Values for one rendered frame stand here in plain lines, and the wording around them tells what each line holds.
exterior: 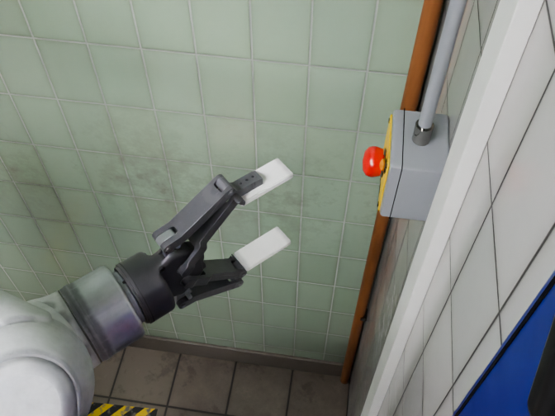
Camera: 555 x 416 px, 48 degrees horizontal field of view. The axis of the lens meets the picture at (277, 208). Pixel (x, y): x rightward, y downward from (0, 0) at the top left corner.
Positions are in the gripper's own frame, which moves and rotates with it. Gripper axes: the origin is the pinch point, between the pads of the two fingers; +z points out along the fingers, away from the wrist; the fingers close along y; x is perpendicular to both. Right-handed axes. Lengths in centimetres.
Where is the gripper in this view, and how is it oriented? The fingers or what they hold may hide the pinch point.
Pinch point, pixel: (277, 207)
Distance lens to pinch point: 74.6
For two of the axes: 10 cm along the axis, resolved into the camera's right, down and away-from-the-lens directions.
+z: 8.0, -4.8, 3.6
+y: 0.0, 6.0, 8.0
